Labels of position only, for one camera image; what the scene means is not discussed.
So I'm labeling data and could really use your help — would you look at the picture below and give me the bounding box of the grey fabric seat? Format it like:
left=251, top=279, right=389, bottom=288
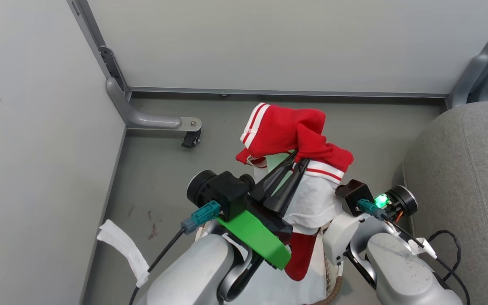
left=403, top=100, right=488, bottom=305

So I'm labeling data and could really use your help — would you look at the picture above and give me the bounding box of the red and white garment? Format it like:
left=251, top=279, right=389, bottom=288
left=236, top=103, right=355, bottom=282

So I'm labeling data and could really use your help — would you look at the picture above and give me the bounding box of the grey partition foot with caster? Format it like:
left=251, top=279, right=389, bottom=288
left=106, top=78, right=202, bottom=149

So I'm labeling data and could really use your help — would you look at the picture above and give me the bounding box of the black cable teal plug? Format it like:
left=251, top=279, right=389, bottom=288
left=129, top=201, right=222, bottom=305
left=357, top=199, right=471, bottom=305

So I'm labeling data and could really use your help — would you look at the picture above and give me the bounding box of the white cloth strip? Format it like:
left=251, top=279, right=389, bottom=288
left=97, top=219, right=150, bottom=288

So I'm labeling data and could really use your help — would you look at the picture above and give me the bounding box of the white partition panel grey frame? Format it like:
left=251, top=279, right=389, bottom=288
left=67, top=0, right=488, bottom=99

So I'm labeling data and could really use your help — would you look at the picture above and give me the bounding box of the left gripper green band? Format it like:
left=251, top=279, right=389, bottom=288
left=216, top=151, right=311, bottom=270

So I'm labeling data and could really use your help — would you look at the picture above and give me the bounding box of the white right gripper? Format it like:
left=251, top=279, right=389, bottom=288
left=322, top=212, right=361, bottom=266

